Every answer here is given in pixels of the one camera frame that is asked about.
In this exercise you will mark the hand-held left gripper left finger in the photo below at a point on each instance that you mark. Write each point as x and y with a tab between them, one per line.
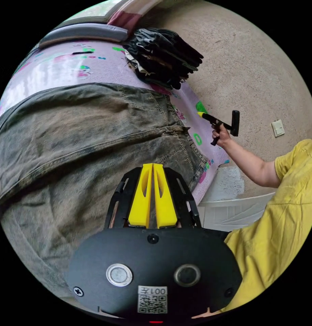
138	203

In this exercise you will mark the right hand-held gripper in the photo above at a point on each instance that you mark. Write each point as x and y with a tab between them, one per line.
215	120

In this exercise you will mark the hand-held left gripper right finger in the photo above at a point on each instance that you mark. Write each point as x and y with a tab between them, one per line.
166	206

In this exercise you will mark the brown black jeans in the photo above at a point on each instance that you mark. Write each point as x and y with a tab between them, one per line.
69	142

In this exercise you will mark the person's right forearm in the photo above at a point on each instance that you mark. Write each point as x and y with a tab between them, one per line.
250	161

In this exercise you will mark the person's right hand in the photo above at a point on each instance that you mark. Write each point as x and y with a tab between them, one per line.
224	136

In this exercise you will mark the pile of clothes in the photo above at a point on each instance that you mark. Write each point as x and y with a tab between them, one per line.
161	58

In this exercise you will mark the person's body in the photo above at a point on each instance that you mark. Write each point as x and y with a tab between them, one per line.
278	229

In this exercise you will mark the grey pillow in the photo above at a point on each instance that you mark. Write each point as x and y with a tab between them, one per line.
84	33

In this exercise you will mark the window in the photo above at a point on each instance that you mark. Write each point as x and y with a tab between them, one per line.
95	12

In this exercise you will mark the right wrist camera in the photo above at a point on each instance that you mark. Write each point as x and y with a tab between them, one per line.
234	123

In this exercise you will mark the white wall switch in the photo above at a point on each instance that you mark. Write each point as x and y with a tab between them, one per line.
278	128

